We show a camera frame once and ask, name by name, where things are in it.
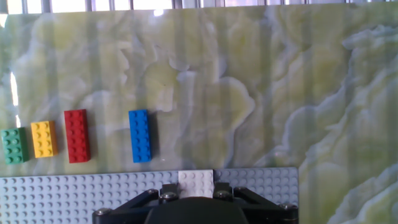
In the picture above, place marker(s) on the grey Lego baseplate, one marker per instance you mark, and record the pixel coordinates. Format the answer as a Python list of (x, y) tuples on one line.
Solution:
[(62, 196)]

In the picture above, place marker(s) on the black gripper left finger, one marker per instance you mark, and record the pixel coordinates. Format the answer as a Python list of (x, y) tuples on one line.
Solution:
[(130, 210)]

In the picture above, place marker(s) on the long red Lego brick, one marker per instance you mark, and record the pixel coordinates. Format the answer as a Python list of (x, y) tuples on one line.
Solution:
[(77, 136)]

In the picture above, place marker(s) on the green Lego brick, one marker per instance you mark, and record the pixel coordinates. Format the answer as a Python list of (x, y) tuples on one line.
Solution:
[(15, 146)]

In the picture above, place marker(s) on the long blue Lego brick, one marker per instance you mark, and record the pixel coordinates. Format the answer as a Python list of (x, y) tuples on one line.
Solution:
[(140, 136)]

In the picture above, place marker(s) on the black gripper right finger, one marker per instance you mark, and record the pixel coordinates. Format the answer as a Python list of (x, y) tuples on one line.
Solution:
[(264, 210)]

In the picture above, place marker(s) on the yellow Lego brick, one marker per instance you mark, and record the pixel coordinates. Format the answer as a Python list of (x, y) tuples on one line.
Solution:
[(44, 139)]

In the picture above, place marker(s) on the green marble pattern mat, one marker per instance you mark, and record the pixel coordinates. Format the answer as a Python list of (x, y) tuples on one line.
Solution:
[(280, 93)]

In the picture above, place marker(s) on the white Lego plate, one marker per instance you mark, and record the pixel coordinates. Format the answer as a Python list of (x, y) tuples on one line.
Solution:
[(196, 183)]

